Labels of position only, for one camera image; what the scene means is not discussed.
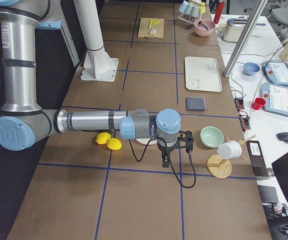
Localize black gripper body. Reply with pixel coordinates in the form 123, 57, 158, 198
157, 137, 174, 161

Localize cream round plate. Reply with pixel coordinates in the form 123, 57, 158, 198
136, 138, 157, 145

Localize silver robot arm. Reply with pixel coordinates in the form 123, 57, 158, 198
0, 0, 181, 165

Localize cream bear tray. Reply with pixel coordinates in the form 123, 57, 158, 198
184, 56, 222, 93

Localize green bowl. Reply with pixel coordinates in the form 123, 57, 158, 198
200, 126, 224, 148

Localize yellow lemon front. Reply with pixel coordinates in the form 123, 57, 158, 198
106, 137, 123, 151

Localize yellow lemon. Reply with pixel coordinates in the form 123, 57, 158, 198
95, 132, 111, 145
106, 137, 123, 151

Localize wooden mug stand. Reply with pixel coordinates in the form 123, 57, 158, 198
207, 135, 256, 179

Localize grey folded cloth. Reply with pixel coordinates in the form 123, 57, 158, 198
186, 96, 206, 112

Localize yellow lemon back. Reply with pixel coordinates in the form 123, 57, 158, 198
95, 132, 111, 145

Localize white mug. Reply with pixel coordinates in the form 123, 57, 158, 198
217, 140, 242, 160

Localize orange power strip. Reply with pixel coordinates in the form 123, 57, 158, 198
234, 97, 251, 132

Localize black box with label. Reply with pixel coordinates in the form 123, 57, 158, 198
246, 140, 270, 180

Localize red cup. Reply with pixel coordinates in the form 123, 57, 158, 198
251, 97, 266, 110

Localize blue bowl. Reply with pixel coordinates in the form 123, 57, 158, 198
243, 62, 260, 76

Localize black computer mouse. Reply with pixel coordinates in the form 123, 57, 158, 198
276, 132, 288, 144

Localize wooden cutting board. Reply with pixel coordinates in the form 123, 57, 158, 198
137, 18, 164, 39

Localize near teach pendant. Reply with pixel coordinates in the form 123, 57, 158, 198
261, 82, 288, 117

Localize teach pendant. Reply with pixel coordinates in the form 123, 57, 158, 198
262, 60, 288, 87
261, 82, 288, 117

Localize pink bowl with ice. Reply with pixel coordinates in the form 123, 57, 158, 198
194, 18, 215, 37

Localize lemon slices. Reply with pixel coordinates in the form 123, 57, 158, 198
151, 19, 160, 25

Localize metal ice scoop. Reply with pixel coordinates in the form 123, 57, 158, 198
198, 21, 209, 31

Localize far teach pendant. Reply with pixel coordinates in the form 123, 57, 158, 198
262, 60, 288, 87

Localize cream toaster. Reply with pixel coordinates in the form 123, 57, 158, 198
217, 18, 247, 43

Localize cup rack with cups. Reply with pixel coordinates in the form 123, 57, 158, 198
178, 0, 206, 24

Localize red bottle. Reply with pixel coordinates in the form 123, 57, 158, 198
213, 0, 225, 24

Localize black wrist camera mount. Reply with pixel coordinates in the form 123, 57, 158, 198
175, 130, 194, 154

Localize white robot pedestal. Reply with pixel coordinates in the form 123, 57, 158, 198
74, 0, 119, 82

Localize aluminium frame post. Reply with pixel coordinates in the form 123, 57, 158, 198
223, 0, 267, 78

